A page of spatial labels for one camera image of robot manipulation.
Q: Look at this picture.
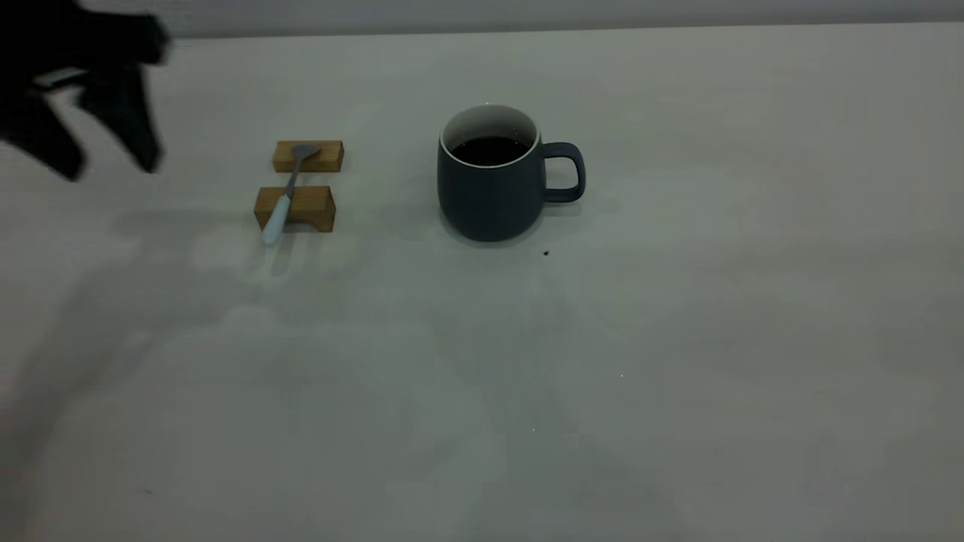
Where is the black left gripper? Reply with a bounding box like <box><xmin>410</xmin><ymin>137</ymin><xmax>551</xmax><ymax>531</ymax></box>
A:
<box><xmin>0</xmin><ymin>0</ymin><xmax>171</xmax><ymax>182</ymax></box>

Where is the metal spoon with white handle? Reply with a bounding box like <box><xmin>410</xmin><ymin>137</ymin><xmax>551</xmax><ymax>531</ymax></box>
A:
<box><xmin>261</xmin><ymin>143</ymin><xmax>323</xmax><ymax>248</ymax></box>

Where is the dark grey ceramic cup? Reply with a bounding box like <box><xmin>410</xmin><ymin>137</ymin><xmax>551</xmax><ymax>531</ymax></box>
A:
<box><xmin>437</xmin><ymin>104</ymin><xmax>586</xmax><ymax>243</ymax></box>

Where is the arched wooden block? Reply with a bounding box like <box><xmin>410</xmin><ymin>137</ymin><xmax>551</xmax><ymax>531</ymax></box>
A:
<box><xmin>254</xmin><ymin>185</ymin><xmax>337</xmax><ymax>233</ymax></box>

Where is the flat rectangular wooden block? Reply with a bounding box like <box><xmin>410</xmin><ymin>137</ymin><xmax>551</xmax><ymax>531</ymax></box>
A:
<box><xmin>272</xmin><ymin>140</ymin><xmax>346</xmax><ymax>174</ymax></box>

